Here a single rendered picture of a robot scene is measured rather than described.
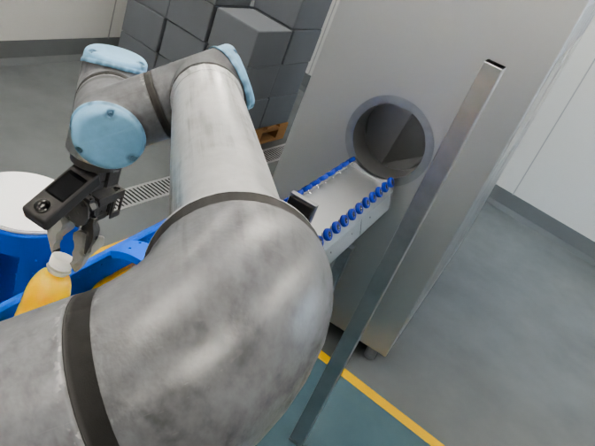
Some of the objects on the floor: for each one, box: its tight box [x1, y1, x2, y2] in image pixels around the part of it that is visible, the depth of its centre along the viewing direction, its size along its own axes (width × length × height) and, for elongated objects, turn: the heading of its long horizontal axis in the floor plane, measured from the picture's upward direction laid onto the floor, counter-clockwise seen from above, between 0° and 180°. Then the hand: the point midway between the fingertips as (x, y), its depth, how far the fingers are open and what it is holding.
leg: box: [331, 243, 356, 292], centre depth 306 cm, size 6×6×63 cm
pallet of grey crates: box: [118, 0, 332, 144], centre depth 486 cm, size 120×80×119 cm
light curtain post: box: [289, 59, 506, 446], centre depth 228 cm, size 6×6×170 cm
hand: (63, 259), depth 107 cm, fingers closed on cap, 4 cm apart
